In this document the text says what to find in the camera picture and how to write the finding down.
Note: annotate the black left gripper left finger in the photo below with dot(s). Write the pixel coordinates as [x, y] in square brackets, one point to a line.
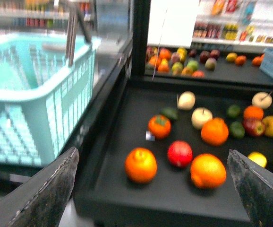
[41, 201]

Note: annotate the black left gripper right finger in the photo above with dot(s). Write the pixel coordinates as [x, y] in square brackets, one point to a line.
[254, 185]

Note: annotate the yellow lemon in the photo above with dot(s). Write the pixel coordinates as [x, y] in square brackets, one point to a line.
[258, 158]

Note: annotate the light blue shopping basket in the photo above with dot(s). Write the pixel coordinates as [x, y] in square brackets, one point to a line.
[42, 96]

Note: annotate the black rear fruit shelf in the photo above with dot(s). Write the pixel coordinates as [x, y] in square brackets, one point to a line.
[224, 73]

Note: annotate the white shelf with bottles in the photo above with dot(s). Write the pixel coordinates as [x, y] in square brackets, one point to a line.
[234, 22]

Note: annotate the large orange front middle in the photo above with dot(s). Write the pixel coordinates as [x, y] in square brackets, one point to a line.
[207, 171]

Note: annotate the red yellow apple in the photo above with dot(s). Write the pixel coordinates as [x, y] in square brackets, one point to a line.
[253, 127]

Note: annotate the green lime lower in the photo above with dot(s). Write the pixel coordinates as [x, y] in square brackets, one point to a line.
[236, 130]

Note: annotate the green lime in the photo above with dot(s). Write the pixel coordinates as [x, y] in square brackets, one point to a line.
[236, 130]
[233, 111]

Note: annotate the large orange with navel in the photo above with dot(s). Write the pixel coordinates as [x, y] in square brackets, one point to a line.
[215, 132]

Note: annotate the small orange mandarin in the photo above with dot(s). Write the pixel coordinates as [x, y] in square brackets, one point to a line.
[253, 112]

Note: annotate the green lime upper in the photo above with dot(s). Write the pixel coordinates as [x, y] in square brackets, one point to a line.
[233, 111]

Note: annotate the red apple near left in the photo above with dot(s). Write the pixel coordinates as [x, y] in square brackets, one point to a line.
[180, 154]

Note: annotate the large orange front left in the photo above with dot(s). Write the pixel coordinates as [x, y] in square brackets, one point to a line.
[140, 165]

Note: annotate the white pear left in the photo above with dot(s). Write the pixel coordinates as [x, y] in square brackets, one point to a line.
[186, 101]

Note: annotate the dark green avocado left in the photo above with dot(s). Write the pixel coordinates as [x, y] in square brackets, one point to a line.
[170, 113]

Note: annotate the orange persimmon green leaf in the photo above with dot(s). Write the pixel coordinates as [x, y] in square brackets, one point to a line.
[159, 126]

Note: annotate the pile of background fruit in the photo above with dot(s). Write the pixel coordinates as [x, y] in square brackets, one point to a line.
[180, 62]

